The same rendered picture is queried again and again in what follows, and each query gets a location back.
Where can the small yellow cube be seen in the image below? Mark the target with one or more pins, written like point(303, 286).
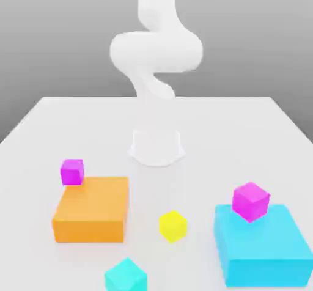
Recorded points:
point(172, 226)

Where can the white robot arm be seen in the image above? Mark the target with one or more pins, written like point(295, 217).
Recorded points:
point(156, 51)

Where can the small cyan cube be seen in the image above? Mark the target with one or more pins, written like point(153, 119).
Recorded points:
point(126, 276)

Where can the large blue box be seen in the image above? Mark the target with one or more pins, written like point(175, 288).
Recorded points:
point(264, 247)

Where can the large orange box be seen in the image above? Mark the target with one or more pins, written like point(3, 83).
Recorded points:
point(93, 210)

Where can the small magenta cube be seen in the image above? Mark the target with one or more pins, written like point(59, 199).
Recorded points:
point(72, 172)
point(250, 201)

